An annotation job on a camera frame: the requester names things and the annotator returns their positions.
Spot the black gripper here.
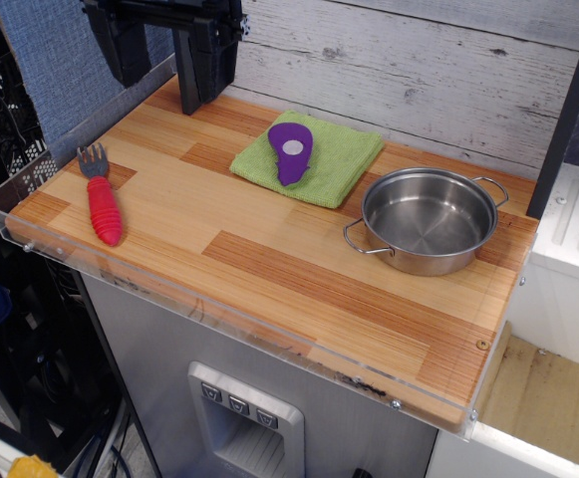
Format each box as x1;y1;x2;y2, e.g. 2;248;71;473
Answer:
83;1;249;116

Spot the purple toy eggplant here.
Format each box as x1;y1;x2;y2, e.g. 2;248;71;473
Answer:
267;122;314;186

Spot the stainless steel pan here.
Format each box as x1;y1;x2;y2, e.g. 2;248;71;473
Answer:
343;167;509;277

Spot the blue fabric panel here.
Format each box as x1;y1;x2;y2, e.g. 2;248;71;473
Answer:
0;0;175;164

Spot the black plastic crate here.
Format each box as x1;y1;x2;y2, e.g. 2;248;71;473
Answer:
0;53;46;177

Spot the green folded cloth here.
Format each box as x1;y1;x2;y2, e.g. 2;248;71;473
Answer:
229;111;384;209

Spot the clear acrylic table guard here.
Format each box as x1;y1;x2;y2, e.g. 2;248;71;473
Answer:
0;62;537;436

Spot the silver toy fridge cabinet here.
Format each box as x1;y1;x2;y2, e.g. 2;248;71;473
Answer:
82;276;437;477

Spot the grey water dispenser panel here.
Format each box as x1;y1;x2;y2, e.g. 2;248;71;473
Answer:
187;361;306;477

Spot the fork with red handle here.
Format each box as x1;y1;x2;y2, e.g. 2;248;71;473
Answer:
77;143;123;247

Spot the dark grey right post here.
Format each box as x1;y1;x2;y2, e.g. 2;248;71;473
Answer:
525;59;579;219

